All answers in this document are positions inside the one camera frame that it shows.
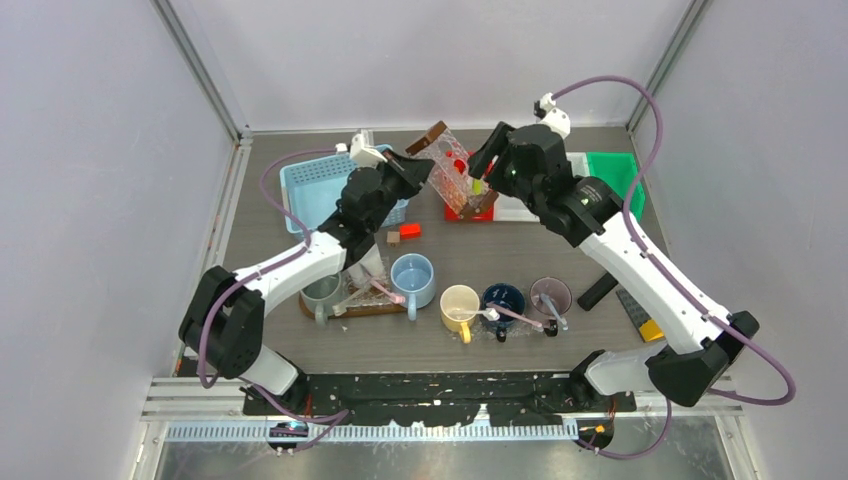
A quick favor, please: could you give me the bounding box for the light blue perforated basket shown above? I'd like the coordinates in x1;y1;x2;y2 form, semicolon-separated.
280;153;408;240

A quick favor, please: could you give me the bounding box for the light blue mug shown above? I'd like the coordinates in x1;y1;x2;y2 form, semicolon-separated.
389;253;436;321

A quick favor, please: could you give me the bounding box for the mauve mug black handle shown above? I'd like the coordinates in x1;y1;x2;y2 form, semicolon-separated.
529;277;572;321

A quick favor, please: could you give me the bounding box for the brown wooden holder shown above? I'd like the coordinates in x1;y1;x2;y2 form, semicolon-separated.
405;121;498;221

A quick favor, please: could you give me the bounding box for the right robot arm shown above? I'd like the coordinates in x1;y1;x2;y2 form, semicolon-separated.
468;122;759;411

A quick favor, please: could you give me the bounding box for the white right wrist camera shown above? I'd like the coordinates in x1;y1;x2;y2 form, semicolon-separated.
534;93;571;139

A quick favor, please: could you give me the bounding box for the orange block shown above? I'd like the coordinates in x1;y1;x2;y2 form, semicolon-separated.
398;223;423;241

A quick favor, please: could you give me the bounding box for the white plastic bin left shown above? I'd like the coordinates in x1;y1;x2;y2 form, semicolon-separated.
486;152;544;223

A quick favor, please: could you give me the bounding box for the yellow toy brick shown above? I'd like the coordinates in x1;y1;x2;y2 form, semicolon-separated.
638;319;665;342

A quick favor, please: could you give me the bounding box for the dark grey studded baseplate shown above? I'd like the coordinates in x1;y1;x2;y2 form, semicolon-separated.
615;288;652;333

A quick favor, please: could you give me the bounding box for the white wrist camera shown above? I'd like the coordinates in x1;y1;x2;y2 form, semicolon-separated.
534;93;571;139
334;129;387;168

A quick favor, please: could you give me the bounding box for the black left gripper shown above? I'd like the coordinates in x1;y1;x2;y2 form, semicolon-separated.
366;149;433;234

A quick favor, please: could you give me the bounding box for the oval wooden tray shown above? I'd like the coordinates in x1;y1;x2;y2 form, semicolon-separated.
327;290;407;320

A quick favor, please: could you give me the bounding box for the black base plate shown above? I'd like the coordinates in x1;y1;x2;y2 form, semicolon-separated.
243;372;623;427

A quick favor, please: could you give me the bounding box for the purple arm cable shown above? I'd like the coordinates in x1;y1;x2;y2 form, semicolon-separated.
536;75;798;462
197;146;352;453

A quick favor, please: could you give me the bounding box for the red plastic bin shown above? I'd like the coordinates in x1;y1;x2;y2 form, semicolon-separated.
444;150;498;222

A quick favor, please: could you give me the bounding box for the small wooden cube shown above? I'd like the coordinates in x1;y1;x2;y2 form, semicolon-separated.
386;231;401;247

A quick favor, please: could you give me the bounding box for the clear textured acrylic holder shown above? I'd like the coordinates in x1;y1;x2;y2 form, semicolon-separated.
334;266;392;314

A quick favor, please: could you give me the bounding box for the black microphone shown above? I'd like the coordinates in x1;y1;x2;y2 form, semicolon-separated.
577;273;618;311

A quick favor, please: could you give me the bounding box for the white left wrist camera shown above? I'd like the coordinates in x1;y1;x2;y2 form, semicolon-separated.
334;129;387;168

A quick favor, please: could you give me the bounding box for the pink toothbrush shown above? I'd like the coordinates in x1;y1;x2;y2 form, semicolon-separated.
487;302;544;330
369;278;406;305

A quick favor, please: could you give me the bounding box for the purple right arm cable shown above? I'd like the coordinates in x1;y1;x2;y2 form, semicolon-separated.
536;75;798;462

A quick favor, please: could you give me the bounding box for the cream mug yellow handle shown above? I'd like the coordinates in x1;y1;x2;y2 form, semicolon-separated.
439;284;480;344

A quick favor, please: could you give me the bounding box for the grey-green mug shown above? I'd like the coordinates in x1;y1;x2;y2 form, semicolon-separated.
299;273;346;326

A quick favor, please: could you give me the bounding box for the clear textured oval tray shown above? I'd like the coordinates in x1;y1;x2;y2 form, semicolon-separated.
476;318;569;343

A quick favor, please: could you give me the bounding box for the dark blue mug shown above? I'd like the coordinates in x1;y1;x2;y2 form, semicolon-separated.
480;283;526;343

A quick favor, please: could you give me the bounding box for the green plastic bin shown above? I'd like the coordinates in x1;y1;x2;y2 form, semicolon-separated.
587;152;639;200

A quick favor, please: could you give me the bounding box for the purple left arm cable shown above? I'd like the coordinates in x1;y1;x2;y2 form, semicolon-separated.
197;146;352;453

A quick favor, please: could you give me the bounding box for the white toothpaste tube red cap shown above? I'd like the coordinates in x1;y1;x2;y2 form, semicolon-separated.
346;264;371;289

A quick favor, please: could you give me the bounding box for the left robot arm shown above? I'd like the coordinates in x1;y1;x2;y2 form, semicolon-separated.
178;149;435;414

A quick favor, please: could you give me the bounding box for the grey toothbrush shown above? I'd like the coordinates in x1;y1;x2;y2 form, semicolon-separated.
533;293;572;333

